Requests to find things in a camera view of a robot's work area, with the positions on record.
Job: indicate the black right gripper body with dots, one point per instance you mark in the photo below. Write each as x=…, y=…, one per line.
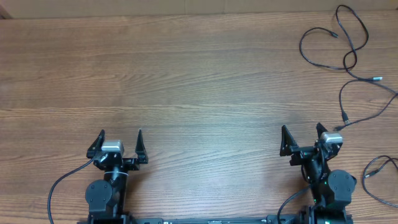
x=301, y=155

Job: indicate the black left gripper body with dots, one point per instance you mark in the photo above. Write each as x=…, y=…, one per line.
x=129, y=165

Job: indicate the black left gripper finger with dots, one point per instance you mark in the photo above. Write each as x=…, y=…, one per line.
x=140, y=149
x=96, y=145

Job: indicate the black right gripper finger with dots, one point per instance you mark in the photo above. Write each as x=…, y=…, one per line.
x=320, y=130
x=288, y=145

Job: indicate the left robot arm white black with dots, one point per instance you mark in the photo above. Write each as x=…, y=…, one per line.
x=106, y=196

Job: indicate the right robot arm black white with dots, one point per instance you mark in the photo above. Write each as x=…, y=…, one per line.
x=331, y=189

